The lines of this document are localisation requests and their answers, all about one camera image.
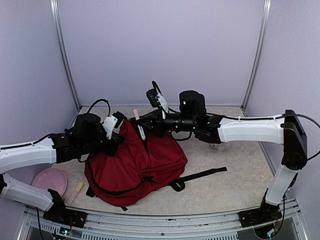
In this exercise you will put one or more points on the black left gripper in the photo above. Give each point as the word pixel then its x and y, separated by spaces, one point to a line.
pixel 117 139

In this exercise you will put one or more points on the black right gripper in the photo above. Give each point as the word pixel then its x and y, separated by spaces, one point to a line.
pixel 156 125

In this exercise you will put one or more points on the pink capped pen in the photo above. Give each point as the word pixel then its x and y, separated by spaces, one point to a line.
pixel 141 131

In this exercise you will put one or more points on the dark red student backpack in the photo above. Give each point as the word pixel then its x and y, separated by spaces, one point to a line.
pixel 138 168

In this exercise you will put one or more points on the yellow capped clear tube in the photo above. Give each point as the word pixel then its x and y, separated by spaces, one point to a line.
pixel 75 193

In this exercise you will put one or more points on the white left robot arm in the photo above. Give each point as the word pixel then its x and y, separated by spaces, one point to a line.
pixel 89 135

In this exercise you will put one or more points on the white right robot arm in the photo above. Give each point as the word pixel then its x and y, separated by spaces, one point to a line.
pixel 284 129

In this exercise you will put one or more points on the pink plastic plate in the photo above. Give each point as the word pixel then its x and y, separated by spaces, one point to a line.
pixel 51 178

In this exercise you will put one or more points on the white floral mug orange inside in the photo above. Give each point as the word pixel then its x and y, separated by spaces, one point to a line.
pixel 219 146

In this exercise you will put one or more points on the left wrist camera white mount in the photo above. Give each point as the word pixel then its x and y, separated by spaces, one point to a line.
pixel 112 122

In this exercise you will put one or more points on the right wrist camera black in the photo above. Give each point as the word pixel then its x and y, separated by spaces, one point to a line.
pixel 157 100

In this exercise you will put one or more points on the aluminium front frame rail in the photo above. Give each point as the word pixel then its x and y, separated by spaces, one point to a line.
pixel 120 226

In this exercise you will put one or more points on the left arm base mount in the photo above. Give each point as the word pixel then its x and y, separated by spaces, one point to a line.
pixel 59 213

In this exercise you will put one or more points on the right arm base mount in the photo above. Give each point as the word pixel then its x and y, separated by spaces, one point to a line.
pixel 263 214

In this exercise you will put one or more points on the aluminium corner post left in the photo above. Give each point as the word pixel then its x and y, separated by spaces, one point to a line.
pixel 54 6

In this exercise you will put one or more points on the aluminium corner post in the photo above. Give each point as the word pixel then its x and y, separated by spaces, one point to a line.
pixel 54 6
pixel 267 4

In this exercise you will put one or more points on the aluminium corner post right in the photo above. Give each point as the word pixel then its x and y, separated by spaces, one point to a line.
pixel 267 4

